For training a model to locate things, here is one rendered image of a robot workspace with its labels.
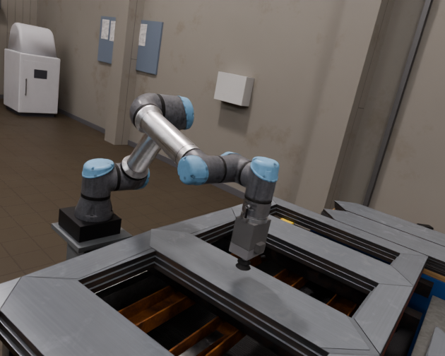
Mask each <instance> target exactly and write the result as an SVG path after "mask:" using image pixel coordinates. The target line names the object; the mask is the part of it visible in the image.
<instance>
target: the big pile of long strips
mask: <svg viewBox="0 0 445 356"><path fill-rule="evenodd" d="M334 202H335V205H334V206H335V207H334V208H335V209H334V210H331V209H325V208H324V209H323V211H322V212H321V215H324V216H326V217H328V218H331V219H333V220H337V221H338V222H341V223H344V224H346V225H349V226H351V227H354V228H357V229H359V230H362V231H364V232H368V233H369V234H372V235H375V236H377V237H380V238H382V239H385V240H388V241H390V242H393V243H395V244H399V245H401V246H403V247H406V248H409V249H412V250H413V251H416V252H419V253H421V254H424V255H426V256H428V259H427V262H426V264H425V267H424V268H425V269H427V270H429V271H432V272H435V273H438V274H439V275H442V276H444V277H445V234H443V233H440V232H437V231H435V230H431V229H429V228H426V227H423V226H421V225H417V224H415V223H412V222H409V221H407V220H403V219H400V218H397V217H395V216H392V215H389V214H386V213H383V212H381V211H378V210H374V209H372V208H369V207H366V206H363V205H360V204H358V203H351V202H345V201H334Z"/></svg>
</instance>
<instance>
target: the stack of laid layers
mask: <svg viewBox="0 0 445 356"><path fill-rule="evenodd" d="M269 215H272V216H274V215H277V216H279V217H281V218H284V219H286V220H289V221H291V222H293V223H296V224H298V225H301V226H303V227H305V228H308V229H310V230H313V231H315V232H318V233H320V234H322V235H325V236H327V237H330V238H331V239H334V240H337V241H339V242H342V243H344V244H346V245H349V246H351V247H354V248H356V249H359V250H360V251H363V252H366V253H368V254H371V255H372V256H375V257H377V258H380V259H383V260H385V261H388V262H389V263H391V264H390V265H391V266H392V265H393V263H394V261H395V260H396V259H397V258H398V256H399V255H400V253H398V252H396V251H393V250H390V249H387V248H385V247H382V246H380V245H378V244H375V243H373V242H370V241H367V240H365V239H363V238H360V237H357V236H355V235H352V234H350V233H348V232H345V231H342V230H339V229H338V228H335V227H332V226H330V225H327V224H325V223H322V222H319V221H318V220H315V219H312V218H309V217H307V216H305V215H302V214H300V213H297V212H294V211H293V210H290V209H287V208H284V207H282V206H279V205H277V204H276V205H274V206H271V209H270V213H269ZM234 225H235V220H231V221H228V222H224V223H222V224H219V225H216V226H213V227H209V228H207V229H204V230H201V231H198V232H194V233H191V234H192V235H194V236H196V237H198V238H199V239H202V240H203V241H205V242H207V243H211V242H214V241H216V240H219V239H221V238H223V237H226V236H228V235H230V234H232V233H233V229H234ZM266 247H268V248H270V249H272V250H274V251H276V252H278V253H280V254H283V255H285V256H287V257H289V258H291V259H293V260H295V261H298V262H300V263H302V264H304V265H305V266H308V267H310V268H313V269H314V270H316V271H318V272H320V273H323V274H324V275H327V276H329V277H331V278H333V279H335V280H337V281H339V282H342V283H344V284H346V285H348V286H350V287H352V288H355V289H356V290H359V291H360V292H363V293H364V294H366V295H367V297H366V298H365V300H364V301H363V303H361V305H360V307H359V308H358V309H357V311H356V312H355V313H354V315H353V316H352V318H351V317H349V316H347V317H348V318H349V320H350V321H351V322H352V324H353V326H354V327H355V328H356V329H357V331H358V333H359V334H360V335H361V336H362V338H363V340H364V341H365V343H366V344H367V345H368V347H369V349H370V350H348V349H333V348H320V347H318V346H316V345H315V344H313V343H311V342H309V341H308V340H306V339H304V338H303V337H301V336H299V335H297V334H296V333H294V332H292V331H291V330H289V329H288V328H286V327H284V326H282V325H281V324H279V323H277V322H276V321H274V320H272V319H270V318H269V317H267V316H266V315H264V314H262V313H261V312H259V311H257V310H255V309H254V308H252V307H250V306H249V305H247V304H245V303H243V302H242V301H240V300H238V299H237V298H235V297H233V296H232V295H230V294H228V293H226V292H225V291H223V290H221V289H220V288H218V287H216V286H215V285H213V284H211V283H210V282H208V281H207V280H204V279H203V278H201V277H200V276H198V275H196V274H195V273H192V272H191V271H189V270H188V269H186V268H185V267H183V266H181V265H179V264H178V263H176V262H174V261H173V260H171V259H169V258H167V257H166V256H164V255H162V254H161V253H159V252H158V251H156V250H154V249H149V250H147V251H144V252H142V253H139V254H137V255H135V256H132V257H130V258H128V259H125V260H123V261H120V262H118V263H116V264H113V265H111V266H108V267H106V268H103V269H102V270H99V271H96V272H94V273H91V274H90V275H87V276H85V277H82V278H80V279H70V278H58V279H67V280H78V281H79V282H80V283H82V284H83V285H84V286H86V287H87V288H88V289H89V290H91V291H92V292H94V293H96V292H99V291H101V290H104V289H105V288H107V287H110V286H112V285H115V284H117V283H120V282H121V281H123V280H126V279H128V278H131V277H133V276H135V275H138V274H140V273H142V272H144V271H147V270H149V269H152V268H155V269H157V270H158V271H160V272H161V273H163V274H165V275H166V276H168V277H169V278H171V279H173V280H174V281H176V282H177V283H179V284H180V285H182V286H184V287H185V288H187V289H188V290H190V291H192V292H193V293H195V294H197V295H198V296H199V297H201V298H203V299H204V300H206V301H207V302H210V303H211V304H212V305H214V306H216V307H217V308H219V309H221V310H222V311H224V312H225V313H227V314H229V315H230V316H231V317H233V318H235V319H236V320H238V321H240V322H241V323H243V324H244V325H246V326H248V327H249V328H251V329H252V330H254V331H256V332H257V333H259V334H260V335H262V336H263V337H265V338H267V339H268V340H270V341H271V342H273V343H275V344H276V345H278V346H279V347H281V348H282V349H284V350H286V351H288V352H289V353H290V354H292V355H294V356H327V355H328V354H329V353H331V354H347V355H379V356H382V354H383V352H384V349H385V347H386V345H387V343H388V341H389V339H390V337H391V335H392V333H393V331H394V329H395V327H396V324H397V323H398V320H399V318H400V317H401V314H402V313H403V310H404V309H405V306H406V304H407V302H408V300H409V298H410V296H411V294H412V292H413V290H414V288H415V286H416V284H417V282H418V279H419V277H420V275H421V273H422V271H423V269H424V267H425V265H424V267H423V269H422V271H421V273H420V275H419V277H418V279H417V281H416V283H415V285H414V287H413V289H412V291H411V293H410V295H409V297H408V299H407V301H406V303H405V305H404V307H403V309H402V311H401V313H400V315H399V317H398V320H397V322H396V324H395V326H394V327H393V330H392V332H391V334H390V336H389V337H388V340H387V341H386V344H385V346H384V348H383V350H382V351H381V354H379V352H378V351H377V350H376V348H375V347H374V346H373V344H372V343H371V341H370V340H369V339H368V337H367V336H366V334H365V333H364V331H363V330H362V329H361V328H360V326H359V325H358V323H357V322H356V320H355V319H354V318H355V316H356V315H357V313H358V312H359V310H360V309H361V308H362V306H363V305H364V303H365V302H366V301H367V299H368V298H369V296H370V295H371V294H372V293H373V291H374V290H375V288H376V287H377V285H378V284H379V283H376V282H374V281H373V280H370V279H368V278H366V277H363V276H361V275H359V274H357V273H354V272H352V271H349V270H348V269H346V268H343V267H341V266H339V265H337V264H335V263H332V262H330V261H327V260H326V259H323V258H321V257H319V256H317V255H315V254H312V253H310V252H308V251H306V250H303V249H301V248H299V247H296V246H295V245H293V244H290V243H288V242H286V241H284V240H281V239H279V238H277V237H274V236H273V235H270V234H268V236H267V239H266ZM426 262H427V261H426ZM426 262H425V264H426ZM0 341H1V342H2V343H3V344H4V345H5V346H6V347H7V348H8V350H9V351H10V352H11V353H12V354H13V355H14V356H44V355H43V354H42V353H41V352H40V351H39V350H38V349H37V348H36V347H35V346H34V345H33V344H32V343H31V342H30V341H29V340H28V339H27V338H26V337H25V336H24V335H23V334H22V333H21V332H20V331H19V330H18V329H17V327H16V326H15V325H14V324H13V323H12V322H11V321H10V320H9V319H8V318H7V317H6V316H5V315H4V314H3V313H2V312H1V310H0Z"/></svg>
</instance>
